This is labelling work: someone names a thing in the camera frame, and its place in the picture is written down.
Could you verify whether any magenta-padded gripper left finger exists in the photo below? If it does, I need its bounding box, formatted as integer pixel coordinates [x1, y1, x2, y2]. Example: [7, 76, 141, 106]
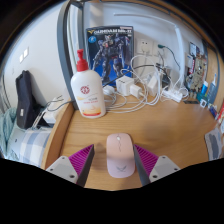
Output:
[45, 143, 96, 188]

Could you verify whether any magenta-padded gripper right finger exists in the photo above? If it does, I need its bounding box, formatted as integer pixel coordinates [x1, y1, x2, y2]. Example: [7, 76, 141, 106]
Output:
[132, 143, 181, 187]

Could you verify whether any pink computer mouse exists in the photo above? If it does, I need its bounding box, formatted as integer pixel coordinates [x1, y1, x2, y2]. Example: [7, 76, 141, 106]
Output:
[105, 132, 136, 179]

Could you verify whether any blue white plaid pillow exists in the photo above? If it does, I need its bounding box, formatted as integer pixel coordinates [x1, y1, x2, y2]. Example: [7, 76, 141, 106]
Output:
[18, 128, 53, 168]

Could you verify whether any teal blanket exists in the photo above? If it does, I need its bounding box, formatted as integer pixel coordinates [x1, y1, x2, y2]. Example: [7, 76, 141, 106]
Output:
[0, 107, 18, 158]

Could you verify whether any black ruler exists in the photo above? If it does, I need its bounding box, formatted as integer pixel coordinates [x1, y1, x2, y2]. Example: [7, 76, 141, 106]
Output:
[183, 99, 200, 105]

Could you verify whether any black bag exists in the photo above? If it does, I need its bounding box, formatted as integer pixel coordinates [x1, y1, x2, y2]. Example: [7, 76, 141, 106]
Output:
[15, 70, 43, 130]

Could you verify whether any white pump bottle red cap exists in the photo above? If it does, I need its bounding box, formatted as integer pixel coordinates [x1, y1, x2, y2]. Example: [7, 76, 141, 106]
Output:
[70, 49, 107, 119]

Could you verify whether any small white plug charger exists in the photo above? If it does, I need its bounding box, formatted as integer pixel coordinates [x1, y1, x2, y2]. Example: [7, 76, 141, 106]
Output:
[129, 83, 145, 99]

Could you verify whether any white power adapter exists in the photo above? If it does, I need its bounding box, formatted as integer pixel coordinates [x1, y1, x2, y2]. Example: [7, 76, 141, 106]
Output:
[146, 74, 160, 98]

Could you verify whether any blue white tube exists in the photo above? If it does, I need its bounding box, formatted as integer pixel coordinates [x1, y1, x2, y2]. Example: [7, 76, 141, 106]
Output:
[200, 80, 210, 101]

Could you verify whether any white multi-port charger block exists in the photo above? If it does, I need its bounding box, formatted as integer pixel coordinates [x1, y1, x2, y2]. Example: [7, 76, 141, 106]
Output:
[115, 75, 135, 97]

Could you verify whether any blue robot model kit box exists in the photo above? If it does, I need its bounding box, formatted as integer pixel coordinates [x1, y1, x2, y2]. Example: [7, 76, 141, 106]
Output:
[85, 25, 135, 88]

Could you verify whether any white charging cable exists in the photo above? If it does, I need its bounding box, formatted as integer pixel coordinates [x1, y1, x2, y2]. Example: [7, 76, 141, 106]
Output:
[103, 54, 189, 114]

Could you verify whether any black cable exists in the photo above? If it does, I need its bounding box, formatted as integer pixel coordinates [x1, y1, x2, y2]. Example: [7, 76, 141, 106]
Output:
[111, 63, 168, 88]

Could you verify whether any white wall socket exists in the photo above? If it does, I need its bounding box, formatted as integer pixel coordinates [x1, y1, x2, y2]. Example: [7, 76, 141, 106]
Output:
[136, 39, 152, 55]

